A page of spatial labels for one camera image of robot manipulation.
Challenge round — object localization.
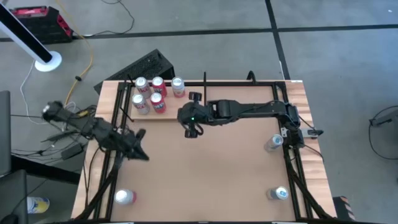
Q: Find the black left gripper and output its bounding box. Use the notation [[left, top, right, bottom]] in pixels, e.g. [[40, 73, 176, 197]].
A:
[[116, 129, 150, 161]]

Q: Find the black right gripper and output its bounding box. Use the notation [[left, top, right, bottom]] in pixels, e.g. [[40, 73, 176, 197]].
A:
[[177, 91, 218, 139]]

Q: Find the white pink Spindrift can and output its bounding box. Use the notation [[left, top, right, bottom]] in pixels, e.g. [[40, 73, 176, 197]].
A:
[[114, 189, 137, 205], [171, 76, 187, 98]]

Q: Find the red strawberry Fanta can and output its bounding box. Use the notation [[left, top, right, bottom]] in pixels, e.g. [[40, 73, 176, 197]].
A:
[[149, 91, 167, 114], [151, 76, 168, 98]]

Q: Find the silver Diet Coke can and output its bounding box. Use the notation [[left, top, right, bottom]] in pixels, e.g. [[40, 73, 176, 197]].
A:
[[134, 76, 153, 99], [131, 93, 150, 115]]

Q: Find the slim silver teal can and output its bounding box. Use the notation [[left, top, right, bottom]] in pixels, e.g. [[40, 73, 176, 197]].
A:
[[264, 134, 284, 153], [266, 185, 290, 201]]

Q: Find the wooden tray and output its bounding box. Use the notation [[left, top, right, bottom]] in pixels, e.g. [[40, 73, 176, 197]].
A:
[[118, 72, 208, 122]]

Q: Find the black power adapter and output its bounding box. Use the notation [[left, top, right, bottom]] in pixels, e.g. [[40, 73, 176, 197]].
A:
[[60, 143, 85, 161]]

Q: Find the dark grey desk panel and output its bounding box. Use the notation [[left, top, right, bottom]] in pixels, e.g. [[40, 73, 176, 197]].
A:
[[0, 90, 12, 177]]

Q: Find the red black tool case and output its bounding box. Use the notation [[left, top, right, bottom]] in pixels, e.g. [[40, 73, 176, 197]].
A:
[[9, 6, 75, 45]]

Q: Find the white black tower fan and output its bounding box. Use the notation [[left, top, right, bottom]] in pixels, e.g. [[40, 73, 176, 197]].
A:
[[0, 2, 62, 73]]

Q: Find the black orange striped box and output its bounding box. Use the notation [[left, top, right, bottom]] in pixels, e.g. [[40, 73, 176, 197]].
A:
[[332, 195, 356, 222]]

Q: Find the black aluminium table frame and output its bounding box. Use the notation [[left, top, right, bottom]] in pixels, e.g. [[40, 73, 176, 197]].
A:
[[74, 80, 335, 222]]

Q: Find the black curved handle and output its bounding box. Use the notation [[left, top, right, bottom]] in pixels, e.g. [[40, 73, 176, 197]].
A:
[[246, 70, 258, 85]]

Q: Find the yellow hanging cord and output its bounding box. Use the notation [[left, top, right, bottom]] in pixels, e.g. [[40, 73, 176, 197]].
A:
[[55, 0, 94, 108]]

